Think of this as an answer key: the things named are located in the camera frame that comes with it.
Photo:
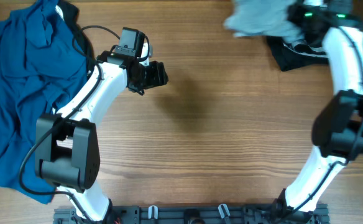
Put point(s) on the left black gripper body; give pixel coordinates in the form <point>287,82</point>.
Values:
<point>148,76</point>

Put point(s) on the light blue denim shorts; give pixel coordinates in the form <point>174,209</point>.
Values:
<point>263,17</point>

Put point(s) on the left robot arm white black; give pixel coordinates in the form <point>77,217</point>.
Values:
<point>65,157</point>

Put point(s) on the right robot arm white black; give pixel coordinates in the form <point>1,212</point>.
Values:
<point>337,132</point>

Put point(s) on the black garment under blue shirt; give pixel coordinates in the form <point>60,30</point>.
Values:
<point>70,15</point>

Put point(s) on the dark blue shirt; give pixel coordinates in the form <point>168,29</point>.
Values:
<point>40,71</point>

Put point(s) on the folded black garment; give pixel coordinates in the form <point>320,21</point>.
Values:
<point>290,56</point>

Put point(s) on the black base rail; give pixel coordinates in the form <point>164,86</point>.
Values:
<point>248,214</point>

